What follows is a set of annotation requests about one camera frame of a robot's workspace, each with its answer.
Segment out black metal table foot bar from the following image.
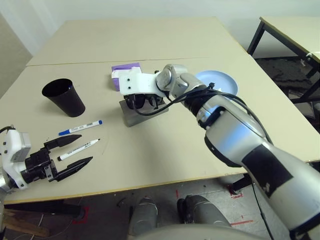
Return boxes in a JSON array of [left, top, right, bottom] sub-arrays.
[[229, 173, 254, 196], [3, 197, 86, 221]]

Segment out grey robot right leg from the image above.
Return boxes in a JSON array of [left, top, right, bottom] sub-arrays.
[[176, 194, 232, 227]]

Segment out grey robot leg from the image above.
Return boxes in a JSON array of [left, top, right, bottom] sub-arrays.
[[128, 197, 159, 236], [176, 194, 232, 227]]

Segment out beige table black legs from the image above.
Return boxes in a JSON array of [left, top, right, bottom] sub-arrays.
[[246, 16, 320, 105]]

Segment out black plastic cup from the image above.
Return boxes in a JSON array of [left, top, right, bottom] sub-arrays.
[[41, 78, 86, 118]]

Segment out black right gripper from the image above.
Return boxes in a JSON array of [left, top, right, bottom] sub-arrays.
[[146, 94, 165, 110]]

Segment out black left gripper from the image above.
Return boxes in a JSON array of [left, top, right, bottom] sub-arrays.
[[23, 134, 94, 185]]

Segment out white marker blue cap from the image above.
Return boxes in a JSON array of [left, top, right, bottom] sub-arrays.
[[58, 120, 103, 137]]

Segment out grey glasses case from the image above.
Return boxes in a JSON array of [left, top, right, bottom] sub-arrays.
[[119, 98, 170, 128]]

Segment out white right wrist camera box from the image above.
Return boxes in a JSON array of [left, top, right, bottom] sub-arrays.
[[118, 66, 163, 96]]

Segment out grey robot left leg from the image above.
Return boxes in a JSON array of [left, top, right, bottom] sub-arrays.
[[128, 197, 159, 236]]

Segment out white marker black cap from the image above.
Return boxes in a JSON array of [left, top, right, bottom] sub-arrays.
[[57, 138, 102, 162]]

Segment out brown wooden plank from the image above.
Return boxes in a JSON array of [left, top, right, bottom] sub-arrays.
[[3, 208, 50, 238]]

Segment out dark floor mat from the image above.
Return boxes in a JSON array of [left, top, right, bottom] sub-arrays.
[[256, 56, 320, 121]]

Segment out blue plastic plate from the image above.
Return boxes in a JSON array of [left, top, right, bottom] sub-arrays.
[[194, 69, 240, 97]]

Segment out purple tissue box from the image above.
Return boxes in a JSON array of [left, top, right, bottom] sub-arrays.
[[111, 62, 142, 92]]

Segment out grey robot torso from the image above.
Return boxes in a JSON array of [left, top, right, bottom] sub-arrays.
[[129, 223, 276, 240]]

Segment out black sunglasses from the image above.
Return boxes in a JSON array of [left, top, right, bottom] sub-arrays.
[[125, 94, 146, 110]]

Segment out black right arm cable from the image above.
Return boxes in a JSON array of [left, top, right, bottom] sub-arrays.
[[131, 82, 273, 146]]

